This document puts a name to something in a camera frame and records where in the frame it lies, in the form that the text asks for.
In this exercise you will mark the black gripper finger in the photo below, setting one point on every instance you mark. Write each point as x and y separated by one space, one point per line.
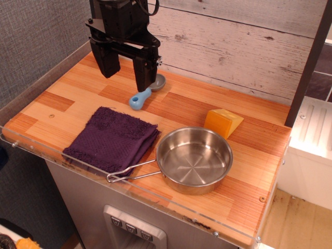
106 58
145 69

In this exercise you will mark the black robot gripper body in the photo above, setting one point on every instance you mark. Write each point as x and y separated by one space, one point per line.
123 28

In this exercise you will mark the stainless steel pan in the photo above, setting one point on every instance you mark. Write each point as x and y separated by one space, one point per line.
193 160

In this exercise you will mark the blue grey measuring scoop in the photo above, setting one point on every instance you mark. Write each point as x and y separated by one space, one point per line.
138 100

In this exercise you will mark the purple folded towel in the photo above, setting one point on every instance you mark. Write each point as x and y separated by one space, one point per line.
112 141

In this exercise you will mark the yellow cheese wedge toy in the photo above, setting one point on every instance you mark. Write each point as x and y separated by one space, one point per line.
222 122

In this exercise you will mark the clear acrylic table guard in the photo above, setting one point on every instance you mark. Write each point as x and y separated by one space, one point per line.
236 209

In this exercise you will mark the silver dispenser button panel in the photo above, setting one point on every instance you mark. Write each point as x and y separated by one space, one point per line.
127 231

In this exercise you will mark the white ridged side unit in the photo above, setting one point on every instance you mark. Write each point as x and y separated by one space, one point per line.
306 168

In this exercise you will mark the orange object bottom left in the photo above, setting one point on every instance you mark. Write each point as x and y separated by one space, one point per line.
27 243

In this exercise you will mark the dark right support post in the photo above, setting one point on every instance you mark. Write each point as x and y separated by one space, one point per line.
310 65

